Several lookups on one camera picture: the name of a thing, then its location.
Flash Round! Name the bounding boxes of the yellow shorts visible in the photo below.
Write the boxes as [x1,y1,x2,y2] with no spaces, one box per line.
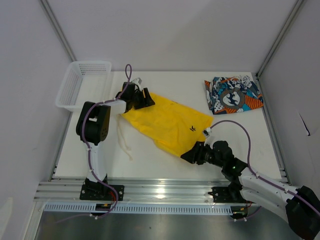
[121,92,214,157]

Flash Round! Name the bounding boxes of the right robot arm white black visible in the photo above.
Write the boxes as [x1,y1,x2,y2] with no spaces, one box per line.
[181,141,320,240]

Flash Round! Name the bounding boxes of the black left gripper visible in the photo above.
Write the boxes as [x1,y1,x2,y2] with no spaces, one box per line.
[130,88,155,110]

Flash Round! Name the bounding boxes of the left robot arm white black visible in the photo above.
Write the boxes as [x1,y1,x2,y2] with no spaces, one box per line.
[76,77,155,200]

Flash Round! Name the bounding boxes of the white plastic basket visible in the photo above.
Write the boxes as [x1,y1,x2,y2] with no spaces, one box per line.
[55,60,113,112]

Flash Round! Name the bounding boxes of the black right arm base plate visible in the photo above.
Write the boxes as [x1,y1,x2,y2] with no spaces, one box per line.
[207,186,247,204]

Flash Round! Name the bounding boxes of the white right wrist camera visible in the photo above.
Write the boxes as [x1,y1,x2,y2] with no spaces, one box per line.
[202,127,212,138]

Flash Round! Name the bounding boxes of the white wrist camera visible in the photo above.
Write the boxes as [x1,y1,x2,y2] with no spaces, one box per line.
[130,77,142,91]
[202,127,212,138]

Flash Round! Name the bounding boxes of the aluminium mounting rail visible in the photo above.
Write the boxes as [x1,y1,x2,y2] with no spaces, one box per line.
[33,177,307,207]

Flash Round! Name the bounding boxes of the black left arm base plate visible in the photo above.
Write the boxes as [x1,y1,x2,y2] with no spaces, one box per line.
[79,182,116,201]

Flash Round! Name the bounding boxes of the slotted grey cable duct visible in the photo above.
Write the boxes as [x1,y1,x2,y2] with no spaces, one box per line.
[42,202,258,216]

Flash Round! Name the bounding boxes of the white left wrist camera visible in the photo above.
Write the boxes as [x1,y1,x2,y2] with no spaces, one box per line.
[130,77,142,91]

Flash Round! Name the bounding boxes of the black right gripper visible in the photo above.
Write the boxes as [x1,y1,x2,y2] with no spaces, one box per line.
[180,141,225,169]

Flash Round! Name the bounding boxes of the colourful patterned shorts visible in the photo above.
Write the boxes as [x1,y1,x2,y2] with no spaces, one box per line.
[204,75,264,115]

